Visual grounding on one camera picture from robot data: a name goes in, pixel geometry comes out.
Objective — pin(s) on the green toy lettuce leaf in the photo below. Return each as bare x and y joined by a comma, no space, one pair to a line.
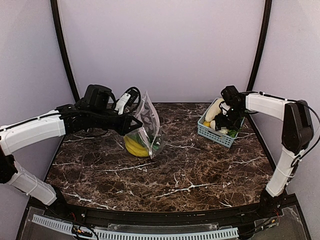
232,133

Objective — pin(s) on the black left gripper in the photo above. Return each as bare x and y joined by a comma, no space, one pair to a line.
120,124

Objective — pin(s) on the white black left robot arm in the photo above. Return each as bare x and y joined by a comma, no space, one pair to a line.
98,109

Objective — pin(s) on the black right frame post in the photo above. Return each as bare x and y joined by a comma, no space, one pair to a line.
260,44

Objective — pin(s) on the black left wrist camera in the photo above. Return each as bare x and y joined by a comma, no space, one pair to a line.
126,100

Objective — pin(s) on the black left frame post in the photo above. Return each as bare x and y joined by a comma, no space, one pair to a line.
63,49

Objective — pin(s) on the blue plastic vegetable basket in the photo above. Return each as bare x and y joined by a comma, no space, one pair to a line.
223,136

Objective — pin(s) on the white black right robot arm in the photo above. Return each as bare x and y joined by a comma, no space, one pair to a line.
296,132

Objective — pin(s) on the grey slotted cable duct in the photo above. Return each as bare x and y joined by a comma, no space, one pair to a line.
138,232

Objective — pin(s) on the clear zip top bag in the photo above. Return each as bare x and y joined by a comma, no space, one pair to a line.
148,115

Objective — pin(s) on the yellow toy lemon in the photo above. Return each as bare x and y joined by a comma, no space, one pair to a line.
207,124

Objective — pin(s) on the green toy okra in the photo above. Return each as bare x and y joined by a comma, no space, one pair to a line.
156,142

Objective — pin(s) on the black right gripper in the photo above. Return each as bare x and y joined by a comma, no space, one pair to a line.
225,119

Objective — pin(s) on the black frame post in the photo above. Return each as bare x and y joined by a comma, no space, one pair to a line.
260,44
63,49

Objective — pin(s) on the dark green toy cucumber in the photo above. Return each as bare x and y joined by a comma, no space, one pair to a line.
137,138

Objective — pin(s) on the yellow toy banana bunch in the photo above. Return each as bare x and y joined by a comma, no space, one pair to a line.
135,148

